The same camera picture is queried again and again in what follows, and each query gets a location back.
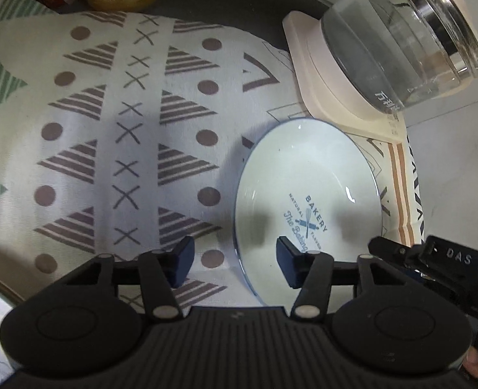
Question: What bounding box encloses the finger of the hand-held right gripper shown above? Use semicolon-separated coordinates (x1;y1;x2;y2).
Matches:
368;236;426;271

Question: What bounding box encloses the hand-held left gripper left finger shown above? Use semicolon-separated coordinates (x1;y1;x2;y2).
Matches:
56;235;196;319

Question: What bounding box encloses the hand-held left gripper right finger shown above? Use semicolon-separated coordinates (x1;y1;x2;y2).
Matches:
276;235;411;319

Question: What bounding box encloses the small white plate blue print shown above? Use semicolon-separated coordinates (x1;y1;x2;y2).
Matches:
234;117;386;306

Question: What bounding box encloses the patterned fringed table cloth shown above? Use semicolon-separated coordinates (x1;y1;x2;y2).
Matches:
0;0;426;312

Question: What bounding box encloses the glass electric kettle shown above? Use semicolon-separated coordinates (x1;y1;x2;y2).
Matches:
320;0;478;111

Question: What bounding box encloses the cream kettle base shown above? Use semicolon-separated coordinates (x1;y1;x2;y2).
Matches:
283;10;410;147

